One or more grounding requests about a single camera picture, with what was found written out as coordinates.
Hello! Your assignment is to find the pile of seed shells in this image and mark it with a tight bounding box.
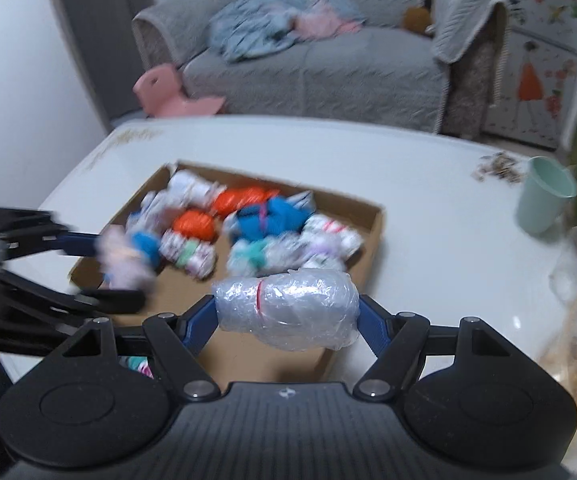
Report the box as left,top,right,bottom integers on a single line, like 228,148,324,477
471,151,529,186

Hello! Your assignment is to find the brown cardboard box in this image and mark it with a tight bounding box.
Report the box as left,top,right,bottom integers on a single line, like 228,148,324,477
68,160,386,393

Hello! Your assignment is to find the dark grey door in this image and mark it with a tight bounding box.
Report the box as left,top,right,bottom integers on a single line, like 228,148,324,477
43,0,156,131

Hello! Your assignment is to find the grey sock roll blue patch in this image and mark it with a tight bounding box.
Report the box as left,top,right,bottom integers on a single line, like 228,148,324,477
288,189,317,211

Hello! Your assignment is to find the pink cloth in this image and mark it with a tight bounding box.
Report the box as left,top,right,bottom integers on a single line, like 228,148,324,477
293,10,364,38

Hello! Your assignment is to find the teal sock roll red mark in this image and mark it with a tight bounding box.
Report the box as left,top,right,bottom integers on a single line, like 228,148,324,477
118,355,155,380

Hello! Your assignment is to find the small orange wrapped roll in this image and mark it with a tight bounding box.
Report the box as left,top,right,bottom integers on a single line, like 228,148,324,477
173,210,219,241

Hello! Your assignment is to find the mint green cup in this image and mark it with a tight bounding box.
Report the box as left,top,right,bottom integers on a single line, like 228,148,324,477
515,156,577,235

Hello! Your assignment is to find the pink fluffy sock roll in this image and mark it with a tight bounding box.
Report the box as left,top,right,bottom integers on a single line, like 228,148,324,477
96,225,156,291

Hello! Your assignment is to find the brown plush toy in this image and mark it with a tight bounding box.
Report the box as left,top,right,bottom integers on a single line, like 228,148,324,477
402,5,436,36

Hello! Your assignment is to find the pink plastic chair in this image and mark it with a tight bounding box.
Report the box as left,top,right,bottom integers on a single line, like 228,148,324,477
133,64,226,118

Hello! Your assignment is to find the large orange wrapped roll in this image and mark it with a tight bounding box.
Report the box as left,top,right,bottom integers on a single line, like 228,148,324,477
212,186,279,218

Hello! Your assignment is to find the plastic wrapped white sock roll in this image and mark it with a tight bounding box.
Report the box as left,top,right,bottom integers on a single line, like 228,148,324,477
298,250,349,273

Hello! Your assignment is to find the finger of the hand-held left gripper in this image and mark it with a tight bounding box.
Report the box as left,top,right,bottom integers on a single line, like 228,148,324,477
0,205,104,268
0,270,146,356

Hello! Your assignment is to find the floral printed cabinet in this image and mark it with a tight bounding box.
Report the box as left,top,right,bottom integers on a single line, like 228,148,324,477
473,0,577,148

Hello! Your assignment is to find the clear plastic bundle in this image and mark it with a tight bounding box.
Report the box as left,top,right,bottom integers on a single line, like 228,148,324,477
212,269,360,352

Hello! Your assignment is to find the teal white plastic wrapped roll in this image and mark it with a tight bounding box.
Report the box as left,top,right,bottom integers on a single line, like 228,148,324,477
228,237,294,276

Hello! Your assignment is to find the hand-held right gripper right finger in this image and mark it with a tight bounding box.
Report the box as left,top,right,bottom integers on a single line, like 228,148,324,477
353,294,519,403

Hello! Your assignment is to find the blue printed blanket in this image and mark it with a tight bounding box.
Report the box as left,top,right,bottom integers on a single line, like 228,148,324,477
207,0,366,63

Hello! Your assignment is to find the grey sofa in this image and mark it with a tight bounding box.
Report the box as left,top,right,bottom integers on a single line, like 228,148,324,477
132,0,509,138

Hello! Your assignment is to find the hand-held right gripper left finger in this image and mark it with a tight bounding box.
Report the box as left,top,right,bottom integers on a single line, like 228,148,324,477
63,296,222,403

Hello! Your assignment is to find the white floral sock roll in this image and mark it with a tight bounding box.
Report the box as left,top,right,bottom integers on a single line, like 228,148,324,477
161,230,218,278

